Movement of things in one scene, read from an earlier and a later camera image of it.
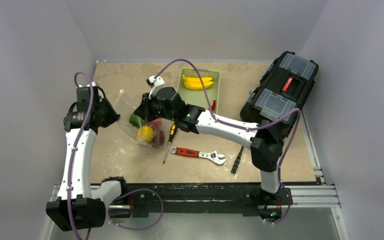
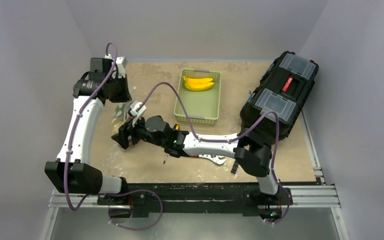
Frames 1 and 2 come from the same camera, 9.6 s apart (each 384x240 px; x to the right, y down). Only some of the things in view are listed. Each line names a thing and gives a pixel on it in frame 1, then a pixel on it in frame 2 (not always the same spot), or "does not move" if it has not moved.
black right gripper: (144, 108) to (129, 134)
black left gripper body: (99, 107) to (119, 89)
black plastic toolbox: (282, 91) does not move
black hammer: (236, 162) does not move
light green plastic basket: (197, 97) does not move
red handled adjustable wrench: (213, 155) does not move
